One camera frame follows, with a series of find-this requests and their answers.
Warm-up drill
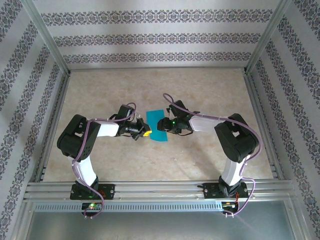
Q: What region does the teal cloth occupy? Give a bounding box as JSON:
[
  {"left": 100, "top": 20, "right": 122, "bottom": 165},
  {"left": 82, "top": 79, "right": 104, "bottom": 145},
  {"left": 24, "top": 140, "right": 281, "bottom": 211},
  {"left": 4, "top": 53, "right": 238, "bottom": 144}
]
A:
[{"left": 145, "top": 109, "right": 169, "bottom": 143}]

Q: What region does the grey sheet metal panel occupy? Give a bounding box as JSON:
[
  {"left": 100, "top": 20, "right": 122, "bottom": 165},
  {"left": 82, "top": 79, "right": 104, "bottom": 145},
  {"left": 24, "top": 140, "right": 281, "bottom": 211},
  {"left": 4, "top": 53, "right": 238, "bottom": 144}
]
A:
[{"left": 24, "top": 211, "right": 296, "bottom": 240}]

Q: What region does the controller board with green light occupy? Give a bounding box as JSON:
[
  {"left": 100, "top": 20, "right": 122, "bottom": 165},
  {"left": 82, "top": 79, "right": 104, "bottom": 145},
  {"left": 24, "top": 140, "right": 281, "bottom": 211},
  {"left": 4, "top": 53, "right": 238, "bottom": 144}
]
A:
[{"left": 81, "top": 202, "right": 103, "bottom": 211}]

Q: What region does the thin black cable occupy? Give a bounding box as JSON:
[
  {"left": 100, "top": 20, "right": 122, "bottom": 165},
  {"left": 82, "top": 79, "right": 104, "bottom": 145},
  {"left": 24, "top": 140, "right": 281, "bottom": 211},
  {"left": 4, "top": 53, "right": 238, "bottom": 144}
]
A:
[{"left": 174, "top": 129, "right": 195, "bottom": 137}]

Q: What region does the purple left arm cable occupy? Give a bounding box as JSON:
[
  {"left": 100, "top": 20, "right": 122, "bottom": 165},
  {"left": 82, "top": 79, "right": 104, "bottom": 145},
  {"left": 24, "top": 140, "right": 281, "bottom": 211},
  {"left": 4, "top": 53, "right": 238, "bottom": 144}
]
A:
[{"left": 71, "top": 102, "right": 138, "bottom": 220}]

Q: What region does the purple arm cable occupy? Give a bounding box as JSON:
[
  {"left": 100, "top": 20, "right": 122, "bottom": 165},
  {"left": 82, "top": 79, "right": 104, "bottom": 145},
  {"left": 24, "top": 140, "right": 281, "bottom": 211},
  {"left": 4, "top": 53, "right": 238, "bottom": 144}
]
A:
[
  {"left": 71, "top": 102, "right": 138, "bottom": 220},
  {"left": 162, "top": 93, "right": 263, "bottom": 218}
]

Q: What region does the thin aluminium wall rail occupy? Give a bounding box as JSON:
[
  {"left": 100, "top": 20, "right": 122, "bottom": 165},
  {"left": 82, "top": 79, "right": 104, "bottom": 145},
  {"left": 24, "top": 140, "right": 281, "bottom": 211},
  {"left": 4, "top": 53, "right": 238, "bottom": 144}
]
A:
[{"left": 68, "top": 65, "right": 247, "bottom": 73}]

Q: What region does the long aluminium mounting rail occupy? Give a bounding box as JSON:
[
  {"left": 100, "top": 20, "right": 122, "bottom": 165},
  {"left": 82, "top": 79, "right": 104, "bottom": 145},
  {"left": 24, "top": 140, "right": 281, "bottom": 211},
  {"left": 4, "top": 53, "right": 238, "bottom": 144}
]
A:
[{"left": 23, "top": 180, "right": 295, "bottom": 201}]

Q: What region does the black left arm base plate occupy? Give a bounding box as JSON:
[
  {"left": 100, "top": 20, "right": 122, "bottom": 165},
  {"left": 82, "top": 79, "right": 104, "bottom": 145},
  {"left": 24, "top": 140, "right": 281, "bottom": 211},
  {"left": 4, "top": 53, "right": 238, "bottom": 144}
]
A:
[{"left": 69, "top": 183, "right": 116, "bottom": 201}]

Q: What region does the grey slotted cable duct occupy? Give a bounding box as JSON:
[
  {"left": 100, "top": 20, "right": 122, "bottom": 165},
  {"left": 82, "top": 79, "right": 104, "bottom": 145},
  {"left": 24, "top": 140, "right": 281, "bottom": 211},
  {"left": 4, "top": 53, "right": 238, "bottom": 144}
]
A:
[{"left": 33, "top": 201, "right": 223, "bottom": 213}]

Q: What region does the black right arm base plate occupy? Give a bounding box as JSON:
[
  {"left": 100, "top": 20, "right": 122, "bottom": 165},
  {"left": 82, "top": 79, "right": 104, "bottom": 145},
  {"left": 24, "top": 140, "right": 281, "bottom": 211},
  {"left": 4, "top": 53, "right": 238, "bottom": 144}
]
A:
[{"left": 202, "top": 182, "right": 250, "bottom": 200}]

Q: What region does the aluminium side rail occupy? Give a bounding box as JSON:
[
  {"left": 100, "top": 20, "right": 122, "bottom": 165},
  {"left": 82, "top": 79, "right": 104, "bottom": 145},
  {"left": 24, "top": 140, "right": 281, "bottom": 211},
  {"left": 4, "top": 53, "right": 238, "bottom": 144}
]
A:
[
  {"left": 33, "top": 71, "right": 73, "bottom": 183},
  {"left": 243, "top": 71, "right": 285, "bottom": 181}
]

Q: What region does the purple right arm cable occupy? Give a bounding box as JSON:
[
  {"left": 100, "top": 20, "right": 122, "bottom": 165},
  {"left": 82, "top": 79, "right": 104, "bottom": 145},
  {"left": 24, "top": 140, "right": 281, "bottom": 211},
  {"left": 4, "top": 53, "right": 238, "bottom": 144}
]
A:
[{"left": 162, "top": 93, "right": 263, "bottom": 218}]

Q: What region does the controller board with orange wires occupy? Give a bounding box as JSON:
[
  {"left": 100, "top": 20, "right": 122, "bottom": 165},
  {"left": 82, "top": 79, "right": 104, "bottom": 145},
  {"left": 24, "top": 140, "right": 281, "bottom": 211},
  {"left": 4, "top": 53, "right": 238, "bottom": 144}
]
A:
[{"left": 221, "top": 200, "right": 240, "bottom": 210}]

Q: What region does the aluminium frame post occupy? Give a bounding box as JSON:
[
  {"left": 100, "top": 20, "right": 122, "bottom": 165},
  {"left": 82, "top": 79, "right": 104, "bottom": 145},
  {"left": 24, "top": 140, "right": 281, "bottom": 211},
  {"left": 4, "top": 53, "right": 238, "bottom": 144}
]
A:
[
  {"left": 21, "top": 0, "right": 71, "bottom": 74},
  {"left": 244, "top": 0, "right": 293, "bottom": 74}
]

